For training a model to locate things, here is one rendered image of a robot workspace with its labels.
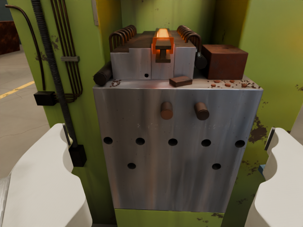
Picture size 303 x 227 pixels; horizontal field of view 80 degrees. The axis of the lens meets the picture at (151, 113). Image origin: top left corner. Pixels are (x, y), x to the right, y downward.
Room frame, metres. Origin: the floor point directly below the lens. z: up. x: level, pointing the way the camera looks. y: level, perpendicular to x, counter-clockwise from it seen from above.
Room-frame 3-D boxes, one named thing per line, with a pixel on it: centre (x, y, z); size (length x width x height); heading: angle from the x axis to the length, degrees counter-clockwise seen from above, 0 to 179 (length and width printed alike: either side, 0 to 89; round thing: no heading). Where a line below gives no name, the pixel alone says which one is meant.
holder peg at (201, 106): (0.35, -0.11, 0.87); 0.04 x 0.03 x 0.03; 177
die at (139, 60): (0.65, -0.02, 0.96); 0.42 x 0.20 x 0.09; 177
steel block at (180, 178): (0.66, -0.07, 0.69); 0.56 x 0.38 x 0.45; 177
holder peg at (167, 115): (0.36, -0.03, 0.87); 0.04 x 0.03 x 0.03; 177
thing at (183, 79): (0.41, -0.07, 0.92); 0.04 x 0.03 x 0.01; 115
